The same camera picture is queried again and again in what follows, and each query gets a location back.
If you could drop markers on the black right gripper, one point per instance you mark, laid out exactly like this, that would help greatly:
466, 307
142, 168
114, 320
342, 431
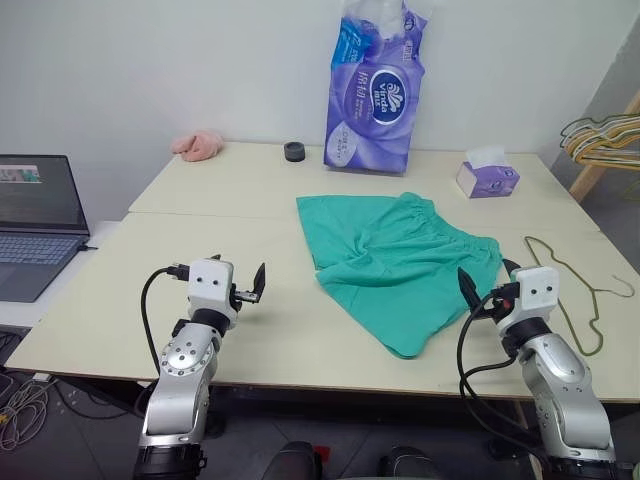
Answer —
502, 300

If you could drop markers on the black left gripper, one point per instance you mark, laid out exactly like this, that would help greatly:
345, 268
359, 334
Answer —
246, 297

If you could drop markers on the green shorts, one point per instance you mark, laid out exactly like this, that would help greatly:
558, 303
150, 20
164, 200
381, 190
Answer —
390, 270

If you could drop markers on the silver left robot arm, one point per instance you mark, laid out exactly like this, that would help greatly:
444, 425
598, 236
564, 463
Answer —
185, 370

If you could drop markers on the purple tissue box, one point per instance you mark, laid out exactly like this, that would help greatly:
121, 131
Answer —
487, 180

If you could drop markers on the black round tape roll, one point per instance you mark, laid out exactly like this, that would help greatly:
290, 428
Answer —
294, 152

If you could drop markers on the pink cloth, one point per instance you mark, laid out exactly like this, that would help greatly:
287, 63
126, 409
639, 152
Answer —
197, 146

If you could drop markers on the wooden clothes rack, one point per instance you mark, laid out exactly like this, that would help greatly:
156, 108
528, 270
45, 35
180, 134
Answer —
592, 175

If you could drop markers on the dark rounded shape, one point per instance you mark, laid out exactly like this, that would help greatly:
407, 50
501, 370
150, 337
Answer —
407, 465
292, 462

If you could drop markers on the small red block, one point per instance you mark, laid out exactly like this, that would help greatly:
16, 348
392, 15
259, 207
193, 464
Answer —
322, 452

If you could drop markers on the grey laptop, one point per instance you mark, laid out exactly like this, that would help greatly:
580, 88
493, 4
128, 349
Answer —
35, 220

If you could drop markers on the purple toilet paper pack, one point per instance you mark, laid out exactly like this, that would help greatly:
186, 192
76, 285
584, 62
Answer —
372, 105

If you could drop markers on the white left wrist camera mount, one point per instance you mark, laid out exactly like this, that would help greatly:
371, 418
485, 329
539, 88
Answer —
210, 282

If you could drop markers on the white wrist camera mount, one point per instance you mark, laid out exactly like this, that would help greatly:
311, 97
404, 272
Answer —
537, 290
210, 282

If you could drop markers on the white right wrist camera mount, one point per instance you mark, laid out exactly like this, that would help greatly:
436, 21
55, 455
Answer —
537, 290

